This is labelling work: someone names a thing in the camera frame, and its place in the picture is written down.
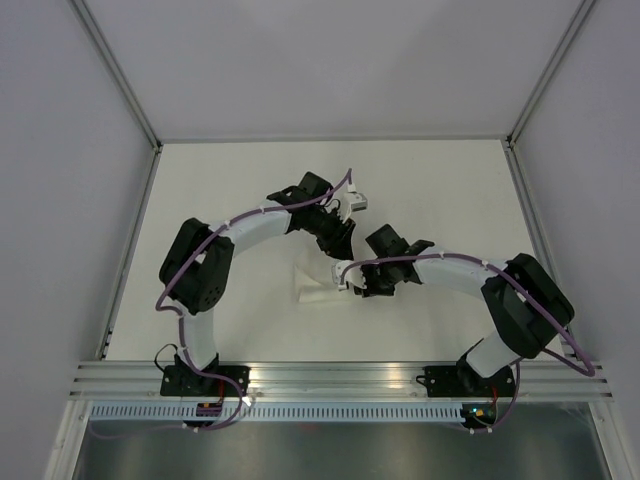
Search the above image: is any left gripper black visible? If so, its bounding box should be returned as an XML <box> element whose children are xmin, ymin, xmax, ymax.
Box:
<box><xmin>305</xmin><ymin>207</ymin><xmax>355</xmax><ymax>261</ymax></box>

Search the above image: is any white cloth napkin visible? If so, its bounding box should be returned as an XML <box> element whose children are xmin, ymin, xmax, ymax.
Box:
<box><xmin>293</xmin><ymin>249</ymin><xmax>365</xmax><ymax>303</ymax></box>

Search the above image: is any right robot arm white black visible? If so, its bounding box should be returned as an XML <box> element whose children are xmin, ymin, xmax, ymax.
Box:
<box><xmin>338</xmin><ymin>224</ymin><xmax>575</xmax><ymax>395</ymax></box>

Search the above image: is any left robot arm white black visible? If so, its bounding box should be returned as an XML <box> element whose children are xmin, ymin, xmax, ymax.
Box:
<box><xmin>155</xmin><ymin>172</ymin><xmax>368</xmax><ymax>396</ymax></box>

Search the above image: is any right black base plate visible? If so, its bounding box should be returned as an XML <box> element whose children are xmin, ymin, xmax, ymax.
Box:
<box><xmin>415</xmin><ymin>365</ymin><xmax>516</xmax><ymax>399</ymax></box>

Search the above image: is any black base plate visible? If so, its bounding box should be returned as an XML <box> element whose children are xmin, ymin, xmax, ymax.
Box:
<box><xmin>415</xmin><ymin>365</ymin><xmax>516</xmax><ymax>399</ymax></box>
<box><xmin>160</xmin><ymin>364</ymin><xmax>250</xmax><ymax>398</ymax></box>

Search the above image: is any right side aluminium rail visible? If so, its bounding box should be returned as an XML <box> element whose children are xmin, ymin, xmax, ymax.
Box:
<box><xmin>502</xmin><ymin>139</ymin><xmax>585</xmax><ymax>362</ymax></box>

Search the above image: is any aluminium rail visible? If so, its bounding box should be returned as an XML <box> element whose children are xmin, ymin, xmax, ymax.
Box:
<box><xmin>93</xmin><ymin>146</ymin><xmax>163</xmax><ymax>360</ymax></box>
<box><xmin>502</xmin><ymin>139</ymin><xmax>585</xmax><ymax>362</ymax></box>
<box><xmin>68</xmin><ymin>361</ymin><xmax>613</xmax><ymax>403</ymax></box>

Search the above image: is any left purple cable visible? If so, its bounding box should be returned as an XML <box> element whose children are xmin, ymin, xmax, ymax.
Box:
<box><xmin>87</xmin><ymin>167</ymin><xmax>354</xmax><ymax>441</ymax></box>

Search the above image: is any purple cable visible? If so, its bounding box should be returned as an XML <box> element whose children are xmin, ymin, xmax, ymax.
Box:
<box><xmin>87</xmin><ymin>167</ymin><xmax>354</xmax><ymax>441</ymax></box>
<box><xmin>339</xmin><ymin>251</ymin><xmax>597</xmax><ymax>436</ymax></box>

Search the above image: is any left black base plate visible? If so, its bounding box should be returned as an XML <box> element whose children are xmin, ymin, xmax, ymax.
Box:
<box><xmin>160</xmin><ymin>364</ymin><xmax>250</xmax><ymax>398</ymax></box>

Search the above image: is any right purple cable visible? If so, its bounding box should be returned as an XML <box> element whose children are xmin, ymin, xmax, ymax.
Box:
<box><xmin>339</xmin><ymin>251</ymin><xmax>597</xmax><ymax>436</ymax></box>

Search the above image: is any left side aluminium rail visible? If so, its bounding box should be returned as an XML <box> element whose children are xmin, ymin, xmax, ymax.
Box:
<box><xmin>93</xmin><ymin>146</ymin><xmax>163</xmax><ymax>360</ymax></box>

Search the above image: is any white slotted cable duct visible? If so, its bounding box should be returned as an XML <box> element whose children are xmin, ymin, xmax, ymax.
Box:
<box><xmin>90</xmin><ymin>401</ymin><xmax>463</xmax><ymax>423</ymax></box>

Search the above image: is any aluminium front rail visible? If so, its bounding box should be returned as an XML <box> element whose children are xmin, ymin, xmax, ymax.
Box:
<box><xmin>68</xmin><ymin>361</ymin><xmax>613</xmax><ymax>403</ymax></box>

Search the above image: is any left aluminium frame post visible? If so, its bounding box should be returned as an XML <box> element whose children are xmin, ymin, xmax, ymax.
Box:
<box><xmin>68</xmin><ymin>0</ymin><xmax>162</xmax><ymax>152</ymax></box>

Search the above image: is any aluminium frame post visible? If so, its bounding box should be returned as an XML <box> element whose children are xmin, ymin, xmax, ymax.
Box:
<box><xmin>68</xmin><ymin>0</ymin><xmax>162</xmax><ymax>152</ymax></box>
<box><xmin>504</xmin><ymin>0</ymin><xmax>599</xmax><ymax>149</ymax></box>

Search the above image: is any right aluminium frame post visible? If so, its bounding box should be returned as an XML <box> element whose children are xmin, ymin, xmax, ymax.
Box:
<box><xmin>504</xmin><ymin>0</ymin><xmax>599</xmax><ymax>149</ymax></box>

